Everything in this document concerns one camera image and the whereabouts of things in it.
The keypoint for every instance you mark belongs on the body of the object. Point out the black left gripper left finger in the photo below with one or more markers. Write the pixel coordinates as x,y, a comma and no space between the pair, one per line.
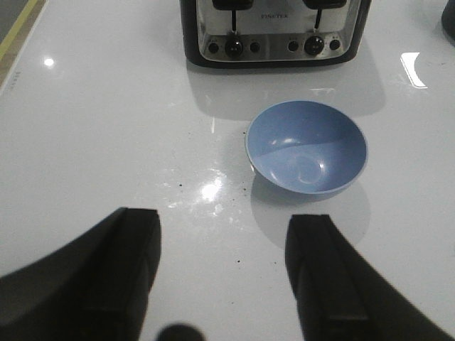
94,288

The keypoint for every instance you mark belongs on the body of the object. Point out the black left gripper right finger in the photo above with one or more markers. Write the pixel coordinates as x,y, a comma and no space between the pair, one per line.
339,295

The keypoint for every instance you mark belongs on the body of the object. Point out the blue bowl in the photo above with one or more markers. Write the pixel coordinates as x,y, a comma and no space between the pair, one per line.
307,148

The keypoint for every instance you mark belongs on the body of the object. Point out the black and steel toaster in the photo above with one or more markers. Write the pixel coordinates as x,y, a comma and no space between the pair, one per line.
255,34

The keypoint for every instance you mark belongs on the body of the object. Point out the dark blue saucepan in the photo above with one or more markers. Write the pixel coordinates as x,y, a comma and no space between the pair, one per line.
448,18

